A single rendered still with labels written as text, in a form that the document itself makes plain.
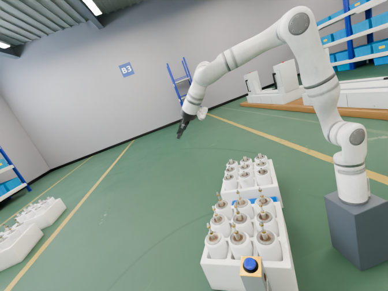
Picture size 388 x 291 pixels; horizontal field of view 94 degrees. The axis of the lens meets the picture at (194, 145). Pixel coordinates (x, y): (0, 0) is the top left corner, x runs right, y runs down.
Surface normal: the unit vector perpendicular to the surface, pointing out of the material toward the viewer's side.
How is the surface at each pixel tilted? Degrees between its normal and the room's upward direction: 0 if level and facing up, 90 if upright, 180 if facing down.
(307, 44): 99
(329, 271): 0
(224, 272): 90
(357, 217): 90
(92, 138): 90
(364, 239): 90
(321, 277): 0
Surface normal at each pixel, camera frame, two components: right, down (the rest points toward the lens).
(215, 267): -0.29, 0.39
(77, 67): 0.14, 0.25
